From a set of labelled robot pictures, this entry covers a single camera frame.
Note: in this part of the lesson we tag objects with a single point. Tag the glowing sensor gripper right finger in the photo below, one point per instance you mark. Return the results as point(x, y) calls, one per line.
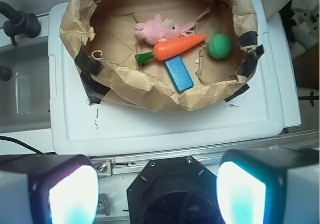
point(269, 185)

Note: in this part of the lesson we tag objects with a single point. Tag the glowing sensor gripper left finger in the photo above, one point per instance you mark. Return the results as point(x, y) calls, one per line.
point(48, 188)

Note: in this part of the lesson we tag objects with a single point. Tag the orange plastic toy carrot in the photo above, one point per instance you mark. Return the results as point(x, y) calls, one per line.
point(168, 49)

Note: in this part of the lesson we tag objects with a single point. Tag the white plastic bin lid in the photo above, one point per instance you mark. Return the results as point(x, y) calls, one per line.
point(111, 129)

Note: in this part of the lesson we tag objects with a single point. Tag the clear plastic container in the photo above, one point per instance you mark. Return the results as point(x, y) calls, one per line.
point(25, 96)

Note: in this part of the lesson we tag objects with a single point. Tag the green rubber ball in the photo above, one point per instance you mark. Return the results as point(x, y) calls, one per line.
point(220, 46)

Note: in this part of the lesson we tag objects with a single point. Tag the blue wooden block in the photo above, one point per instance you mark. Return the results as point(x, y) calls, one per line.
point(178, 74)

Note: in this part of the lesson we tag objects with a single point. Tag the black clamp knob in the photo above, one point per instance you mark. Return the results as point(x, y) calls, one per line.
point(19, 22)

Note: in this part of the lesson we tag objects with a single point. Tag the brown crumpled paper bag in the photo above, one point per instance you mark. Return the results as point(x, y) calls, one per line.
point(99, 35)

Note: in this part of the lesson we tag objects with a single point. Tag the pink plush bunny toy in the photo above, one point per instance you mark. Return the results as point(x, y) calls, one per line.
point(157, 30)

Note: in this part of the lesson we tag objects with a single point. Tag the black octagonal mount plate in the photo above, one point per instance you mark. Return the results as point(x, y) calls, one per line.
point(174, 190)

